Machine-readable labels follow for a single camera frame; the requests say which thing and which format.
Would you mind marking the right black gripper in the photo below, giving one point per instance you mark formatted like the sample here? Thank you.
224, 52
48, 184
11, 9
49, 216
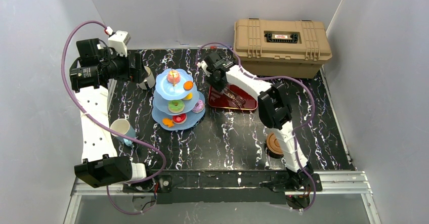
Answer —
220, 85

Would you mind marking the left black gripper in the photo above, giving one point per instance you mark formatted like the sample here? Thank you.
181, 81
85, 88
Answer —
137, 67

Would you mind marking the beige ribbed mug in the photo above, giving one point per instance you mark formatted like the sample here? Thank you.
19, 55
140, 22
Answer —
149, 79

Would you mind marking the red rectangular tray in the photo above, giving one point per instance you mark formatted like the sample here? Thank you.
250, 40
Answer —
219, 100

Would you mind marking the pink sugared cake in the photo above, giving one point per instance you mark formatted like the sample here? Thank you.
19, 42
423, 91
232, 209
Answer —
173, 77

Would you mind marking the yellow cake slice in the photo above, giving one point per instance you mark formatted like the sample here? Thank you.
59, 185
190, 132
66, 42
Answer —
188, 97

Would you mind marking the silver metal tongs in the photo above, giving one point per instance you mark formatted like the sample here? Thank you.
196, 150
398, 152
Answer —
234, 97

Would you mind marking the blue three-tier cake stand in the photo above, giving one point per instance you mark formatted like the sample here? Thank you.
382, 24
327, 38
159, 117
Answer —
165, 92

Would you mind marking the purple glazed donut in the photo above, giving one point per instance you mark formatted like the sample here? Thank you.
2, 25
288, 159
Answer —
199, 106

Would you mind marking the green glazed donut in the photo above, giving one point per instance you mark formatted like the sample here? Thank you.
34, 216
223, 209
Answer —
176, 106

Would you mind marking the light blue cup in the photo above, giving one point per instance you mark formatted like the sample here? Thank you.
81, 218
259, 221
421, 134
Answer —
123, 127

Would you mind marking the orange fish cookie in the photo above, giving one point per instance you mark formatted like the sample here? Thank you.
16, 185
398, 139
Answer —
168, 122

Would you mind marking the red glazed donut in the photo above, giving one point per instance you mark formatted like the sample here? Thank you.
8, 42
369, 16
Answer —
179, 119

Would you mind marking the round brown wooden box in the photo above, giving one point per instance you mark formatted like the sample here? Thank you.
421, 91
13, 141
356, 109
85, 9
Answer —
273, 147

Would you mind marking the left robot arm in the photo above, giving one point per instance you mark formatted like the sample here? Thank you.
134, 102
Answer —
90, 74

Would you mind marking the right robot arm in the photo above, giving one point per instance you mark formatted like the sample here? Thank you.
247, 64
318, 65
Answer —
275, 111

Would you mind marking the red blue pen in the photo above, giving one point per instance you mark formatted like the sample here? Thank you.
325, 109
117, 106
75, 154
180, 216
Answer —
219, 47

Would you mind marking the tan plastic toolbox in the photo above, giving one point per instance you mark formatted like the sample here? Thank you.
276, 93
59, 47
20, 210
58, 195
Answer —
290, 48

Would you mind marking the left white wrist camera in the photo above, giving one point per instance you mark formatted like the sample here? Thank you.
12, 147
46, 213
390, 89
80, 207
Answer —
119, 40

